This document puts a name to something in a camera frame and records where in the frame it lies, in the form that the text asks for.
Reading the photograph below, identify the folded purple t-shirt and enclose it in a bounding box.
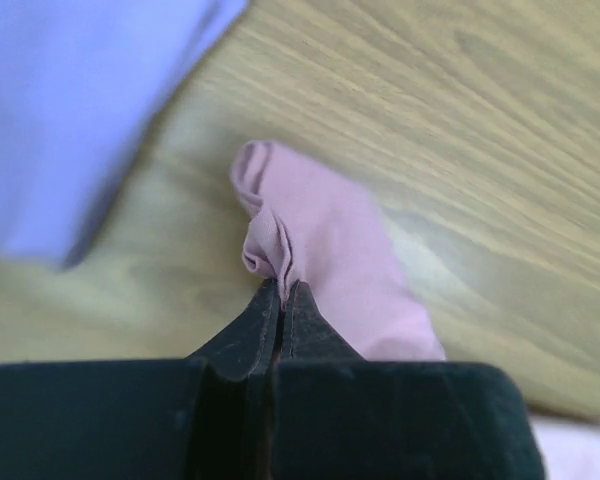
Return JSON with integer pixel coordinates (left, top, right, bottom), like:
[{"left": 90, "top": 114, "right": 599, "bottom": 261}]
[{"left": 0, "top": 1, "right": 246, "bottom": 267}]

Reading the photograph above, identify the pink t-shirt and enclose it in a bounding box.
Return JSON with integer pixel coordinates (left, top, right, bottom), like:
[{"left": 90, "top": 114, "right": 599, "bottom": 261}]
[{"left": 228, "top": 139, "right": 600, "bottom": 480}]

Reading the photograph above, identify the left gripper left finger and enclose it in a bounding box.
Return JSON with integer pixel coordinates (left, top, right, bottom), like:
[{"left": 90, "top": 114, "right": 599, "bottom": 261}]
[{"left": 0, "top": 280, "right": 280, "bottom": 479}]

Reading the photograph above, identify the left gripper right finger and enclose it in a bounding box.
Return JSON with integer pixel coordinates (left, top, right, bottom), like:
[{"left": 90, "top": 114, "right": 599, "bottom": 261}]
[{"left": 272, "top": 282, "right": 545, "bottom": 479}]

